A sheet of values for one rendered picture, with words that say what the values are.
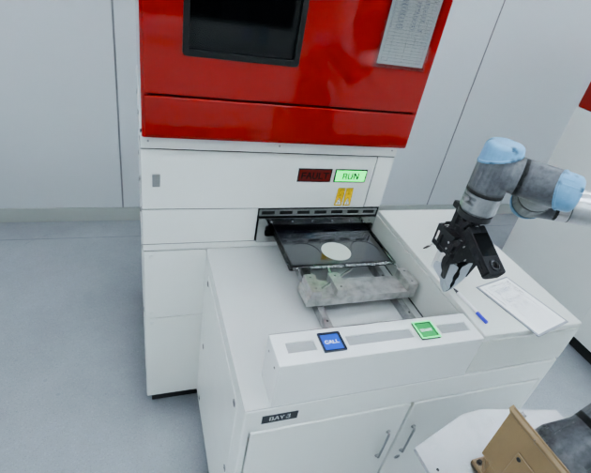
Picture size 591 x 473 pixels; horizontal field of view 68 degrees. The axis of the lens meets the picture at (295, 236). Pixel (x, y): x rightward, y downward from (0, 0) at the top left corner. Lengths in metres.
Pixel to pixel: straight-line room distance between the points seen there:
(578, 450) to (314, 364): 0.53
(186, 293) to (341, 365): 0.75
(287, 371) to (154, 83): 0.76
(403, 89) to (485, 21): 2.13
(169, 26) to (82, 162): 1.92
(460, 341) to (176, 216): 0.89
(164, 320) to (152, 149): 0.67
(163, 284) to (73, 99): 1.54
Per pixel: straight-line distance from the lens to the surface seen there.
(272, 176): 1.40
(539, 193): 0.94
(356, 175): 1.50
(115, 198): 3.09
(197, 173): 1.35
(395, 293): 1.39
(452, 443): 1.17
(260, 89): 1.23
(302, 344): 1.03
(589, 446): 1.08
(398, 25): 1.33
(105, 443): 2.01
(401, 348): 1.10
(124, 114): 2.85
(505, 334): 1.29
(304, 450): 1.29
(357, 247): 1.50
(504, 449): 1.08
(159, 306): 1.64
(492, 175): 0.93
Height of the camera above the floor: 1.70
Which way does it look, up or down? 33 degrees down
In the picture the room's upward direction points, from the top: 11 degrees clockwise
